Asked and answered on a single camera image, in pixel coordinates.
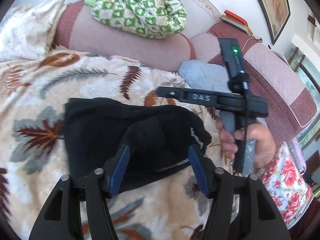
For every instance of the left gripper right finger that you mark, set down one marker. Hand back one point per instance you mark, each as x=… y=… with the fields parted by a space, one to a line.
x=242 y=208

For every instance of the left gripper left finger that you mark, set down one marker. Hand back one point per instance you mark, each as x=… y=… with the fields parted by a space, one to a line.
x=60 y=216

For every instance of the black pants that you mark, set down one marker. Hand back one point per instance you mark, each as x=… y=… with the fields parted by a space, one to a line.
x=158 y=137

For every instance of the floral sleeve right forearm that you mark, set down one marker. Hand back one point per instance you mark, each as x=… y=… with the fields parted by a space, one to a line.
x=291 y=194

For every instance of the right hand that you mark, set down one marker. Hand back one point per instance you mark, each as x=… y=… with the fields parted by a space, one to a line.
x=265 y=145

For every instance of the grey blue pillow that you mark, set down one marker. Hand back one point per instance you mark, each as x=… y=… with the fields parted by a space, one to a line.
x=211 y=77

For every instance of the leaf pattern fleece blanket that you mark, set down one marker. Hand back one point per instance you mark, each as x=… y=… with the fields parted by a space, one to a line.
x=33 y=155

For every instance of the green white checkered quilt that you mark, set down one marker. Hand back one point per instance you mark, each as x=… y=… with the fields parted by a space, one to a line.
x=156 y=19

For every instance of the pink quilted headboard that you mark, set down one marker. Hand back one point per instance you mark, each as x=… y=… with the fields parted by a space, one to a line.
x=291 y=107

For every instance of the cream white pillow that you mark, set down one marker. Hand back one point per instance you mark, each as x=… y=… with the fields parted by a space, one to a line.
x=28 y=32

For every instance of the framed wall picture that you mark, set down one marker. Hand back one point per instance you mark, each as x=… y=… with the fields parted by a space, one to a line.
x=277 y=14

